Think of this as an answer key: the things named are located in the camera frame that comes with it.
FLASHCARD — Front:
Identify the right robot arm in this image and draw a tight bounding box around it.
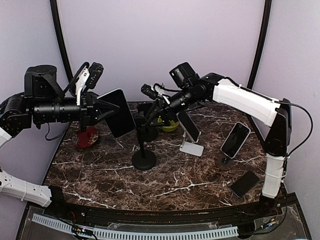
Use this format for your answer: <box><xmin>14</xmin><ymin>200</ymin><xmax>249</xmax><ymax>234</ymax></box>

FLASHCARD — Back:
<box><xmin>141</xmin><ymin>62</ymin><xmax>292</xmax><ymax>217</ymax></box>

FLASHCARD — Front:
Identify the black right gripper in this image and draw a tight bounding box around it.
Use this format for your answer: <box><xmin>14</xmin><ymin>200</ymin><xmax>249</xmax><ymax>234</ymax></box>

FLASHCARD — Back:
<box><xmin>145</xmin><ymin>85</ymin><xmax>201</xmax><ymax>128</ymax></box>

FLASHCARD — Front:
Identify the red floral plate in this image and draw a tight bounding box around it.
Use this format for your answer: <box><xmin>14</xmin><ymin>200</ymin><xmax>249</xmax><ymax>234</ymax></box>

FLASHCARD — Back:
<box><xmin>71</xmin><ymin>126</ymin><xmax>99</xmax><ymax>149</ymax></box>

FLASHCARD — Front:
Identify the green bowl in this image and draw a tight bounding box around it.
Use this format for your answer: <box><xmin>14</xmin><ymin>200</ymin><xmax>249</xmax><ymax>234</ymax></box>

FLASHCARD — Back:
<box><xmin>160</xmin><ymin>120</ymin><xmax>179</xmax><ymax>133</ymax></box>

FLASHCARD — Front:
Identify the grey wood-base phone stand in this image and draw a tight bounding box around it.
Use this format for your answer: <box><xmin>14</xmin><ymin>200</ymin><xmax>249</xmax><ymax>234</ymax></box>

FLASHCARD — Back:
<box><xmin>215</xmin><ymin>154</ymin><xmax>234</xmax><ymax>171</ymax></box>

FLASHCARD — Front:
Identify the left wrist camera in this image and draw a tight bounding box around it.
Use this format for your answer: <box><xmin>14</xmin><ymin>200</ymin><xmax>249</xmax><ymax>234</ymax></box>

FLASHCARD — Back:
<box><xmin>72</xmin><ymin>61</ymin><xmax>105</xmax><ymax>105</ymax></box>

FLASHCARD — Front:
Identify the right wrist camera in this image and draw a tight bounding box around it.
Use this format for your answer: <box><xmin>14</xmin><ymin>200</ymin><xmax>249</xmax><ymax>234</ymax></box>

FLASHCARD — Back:
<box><xmin>140</xmin><ymin>83</ymin><xmax>170</xmax><ymax>100</ymax></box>

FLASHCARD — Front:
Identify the black pole stand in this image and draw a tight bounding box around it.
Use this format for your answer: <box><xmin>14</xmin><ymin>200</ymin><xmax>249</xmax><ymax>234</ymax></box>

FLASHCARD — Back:
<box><xmin>131</xmin><ymin>116</ymin><xmax>157</xmax><ymax>171</ymax></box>
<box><xmin>137</xmin><ymin>102</ymin><xmax>158</xmax><ymax>142</ymax></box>

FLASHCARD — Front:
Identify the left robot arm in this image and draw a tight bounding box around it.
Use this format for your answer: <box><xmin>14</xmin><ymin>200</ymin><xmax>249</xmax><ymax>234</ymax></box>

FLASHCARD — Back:
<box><xmin>0</xmin><ymin>62</ymin><xmax>120</xmax><ymax>146</ymax></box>

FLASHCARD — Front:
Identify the black phone blue case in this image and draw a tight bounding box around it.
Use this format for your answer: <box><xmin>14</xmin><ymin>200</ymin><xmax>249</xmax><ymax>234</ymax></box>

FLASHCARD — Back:
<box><xmin>229</xmin><ymin>170</ymin><xmax>260</xmax><ymax>198</ymax></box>

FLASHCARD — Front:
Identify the white folding phone stand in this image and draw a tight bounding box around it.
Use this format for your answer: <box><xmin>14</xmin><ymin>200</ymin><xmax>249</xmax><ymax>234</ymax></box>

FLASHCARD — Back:
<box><xmin>179</xmin><ymin>131</ymin><xmax>204</xmax><ymax>157</ymax></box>

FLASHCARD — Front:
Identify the black front rail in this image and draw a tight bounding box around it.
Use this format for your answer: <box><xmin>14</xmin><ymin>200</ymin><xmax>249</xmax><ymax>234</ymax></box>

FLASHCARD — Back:
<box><xmin>14</xmin><ymin>193</ymin><xmax>313</xmax><ymax>240</ymax></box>

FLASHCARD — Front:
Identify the black phone grey edge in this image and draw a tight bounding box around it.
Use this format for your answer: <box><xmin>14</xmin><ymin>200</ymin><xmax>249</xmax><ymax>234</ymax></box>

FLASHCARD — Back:
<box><xmin>97</xmin><ymin>88</ymin><xmax>136</xmax><ymax>138</ymax></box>

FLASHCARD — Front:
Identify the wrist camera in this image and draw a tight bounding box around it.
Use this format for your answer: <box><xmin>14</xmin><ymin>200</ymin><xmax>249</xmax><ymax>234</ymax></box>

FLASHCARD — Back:
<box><xmin>72</xmin><ymin>61</ymin><xmax>105</xmax><ymax>105</ymax></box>
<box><xmin>140</xmin><ymin>83</ymin><xmax>170</xmax><ymax>100</ymax></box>

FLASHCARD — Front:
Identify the white slotted cable duct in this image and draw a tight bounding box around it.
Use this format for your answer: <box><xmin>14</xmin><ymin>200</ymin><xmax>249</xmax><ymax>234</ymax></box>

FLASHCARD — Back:
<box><xmin>31</xmin><ymin>213</ymin><xmax>239</xmax><ymax>240</ymax></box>

